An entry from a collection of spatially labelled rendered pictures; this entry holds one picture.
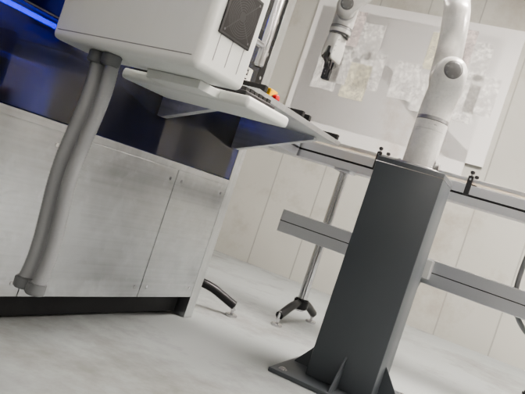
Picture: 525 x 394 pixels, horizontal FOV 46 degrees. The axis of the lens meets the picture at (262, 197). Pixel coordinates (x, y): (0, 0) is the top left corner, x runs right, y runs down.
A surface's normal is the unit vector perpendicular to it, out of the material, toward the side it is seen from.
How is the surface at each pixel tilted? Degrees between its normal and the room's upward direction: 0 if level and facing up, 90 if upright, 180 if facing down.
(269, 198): 90
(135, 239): 90
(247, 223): 90
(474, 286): 90
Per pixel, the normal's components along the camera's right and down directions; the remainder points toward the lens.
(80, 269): 0.84, 0.28
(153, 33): -0.52, -0.17
